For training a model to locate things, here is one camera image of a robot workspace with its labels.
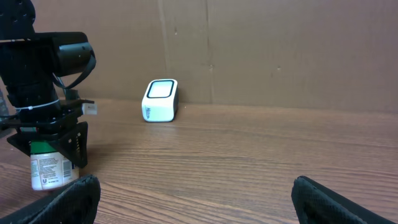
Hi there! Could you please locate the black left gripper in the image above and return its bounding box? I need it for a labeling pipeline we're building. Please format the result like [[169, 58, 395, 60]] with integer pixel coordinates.
[[1, 72, 93, 168]]

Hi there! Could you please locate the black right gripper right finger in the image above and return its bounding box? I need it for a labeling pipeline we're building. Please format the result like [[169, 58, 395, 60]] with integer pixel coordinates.
[[291, 176, 394, 224]]

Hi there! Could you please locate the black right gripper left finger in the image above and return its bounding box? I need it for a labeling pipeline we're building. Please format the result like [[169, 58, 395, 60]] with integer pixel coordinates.
[[1, 175, 101, 224]]

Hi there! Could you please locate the green lid white jar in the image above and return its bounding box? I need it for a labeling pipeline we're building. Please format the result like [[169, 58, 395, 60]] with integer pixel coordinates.
[[30, 141, 80, 191]]

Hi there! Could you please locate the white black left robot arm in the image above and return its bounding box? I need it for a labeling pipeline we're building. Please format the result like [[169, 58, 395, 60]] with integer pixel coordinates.
[[1, 0, 96, 168]]

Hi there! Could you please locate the white barcode scanner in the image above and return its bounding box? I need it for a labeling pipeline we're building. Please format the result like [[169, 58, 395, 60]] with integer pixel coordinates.
[[141, 79, 179, 123]]

